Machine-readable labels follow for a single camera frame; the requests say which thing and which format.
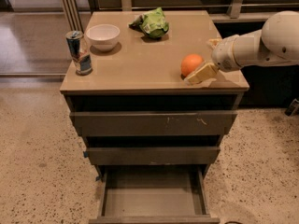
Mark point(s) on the white ceramic bowl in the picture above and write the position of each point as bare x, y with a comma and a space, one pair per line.
103, 37

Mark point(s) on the crumpled green chip bag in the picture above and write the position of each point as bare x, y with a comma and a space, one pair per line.
151, 23

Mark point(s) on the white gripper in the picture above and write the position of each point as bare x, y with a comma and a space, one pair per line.
223, 56

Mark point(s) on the dark object on floor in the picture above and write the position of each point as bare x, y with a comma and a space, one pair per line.
293, 108

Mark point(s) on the blue silver drink can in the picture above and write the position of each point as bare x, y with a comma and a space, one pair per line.
79, 52

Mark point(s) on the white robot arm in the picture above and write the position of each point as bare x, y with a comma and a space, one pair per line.
276, 44

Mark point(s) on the orange fruit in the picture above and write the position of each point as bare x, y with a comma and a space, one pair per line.
190, 63

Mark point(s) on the open bottom grey drawer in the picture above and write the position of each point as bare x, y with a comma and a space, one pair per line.
153, 195

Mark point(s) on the middle grey drawer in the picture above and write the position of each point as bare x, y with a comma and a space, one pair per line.
151, 155

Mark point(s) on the top grey drawer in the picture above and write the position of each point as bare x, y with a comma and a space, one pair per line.
153, 123

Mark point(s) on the grey drawer cabinet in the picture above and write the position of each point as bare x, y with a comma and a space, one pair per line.
142, 75

